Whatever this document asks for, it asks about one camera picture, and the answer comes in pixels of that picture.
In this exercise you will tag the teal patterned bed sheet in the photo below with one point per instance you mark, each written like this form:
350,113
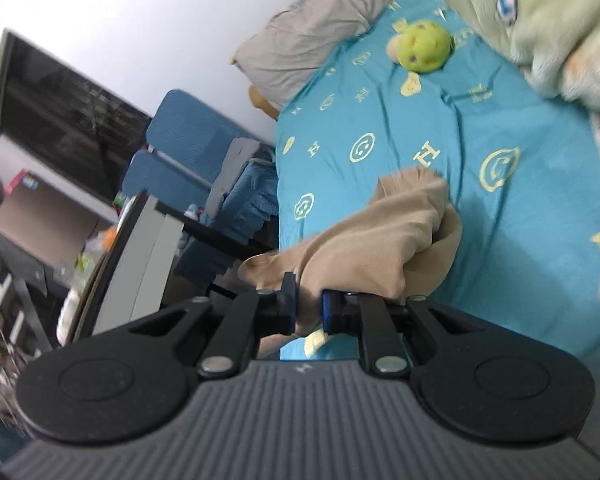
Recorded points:
523,171

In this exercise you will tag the green turtle plush toy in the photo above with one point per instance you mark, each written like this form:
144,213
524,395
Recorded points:
423,47

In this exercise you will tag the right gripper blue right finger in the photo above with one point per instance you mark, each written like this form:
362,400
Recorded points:
367,318

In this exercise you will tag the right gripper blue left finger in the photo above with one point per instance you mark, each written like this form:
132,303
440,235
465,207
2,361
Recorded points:
251,317

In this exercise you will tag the tan brown garment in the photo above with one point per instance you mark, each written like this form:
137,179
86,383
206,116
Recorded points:
402,243

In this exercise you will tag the grey pillow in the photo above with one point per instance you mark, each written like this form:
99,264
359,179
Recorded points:
310,35

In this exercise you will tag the white desk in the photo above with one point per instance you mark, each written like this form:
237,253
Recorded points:
129,282

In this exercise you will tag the light green dinosaur blanket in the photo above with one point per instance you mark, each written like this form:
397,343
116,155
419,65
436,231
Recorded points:
556,43

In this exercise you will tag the blue covered chair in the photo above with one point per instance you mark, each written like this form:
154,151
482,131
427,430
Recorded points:
149,172
195,138

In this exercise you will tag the grey cloth on chair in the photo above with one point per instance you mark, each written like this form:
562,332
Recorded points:
238,156

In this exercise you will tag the small penguin plush toy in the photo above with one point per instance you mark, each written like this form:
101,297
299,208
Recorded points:
194,212

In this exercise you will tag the dark window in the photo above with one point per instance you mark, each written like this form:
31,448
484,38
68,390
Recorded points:
66,121

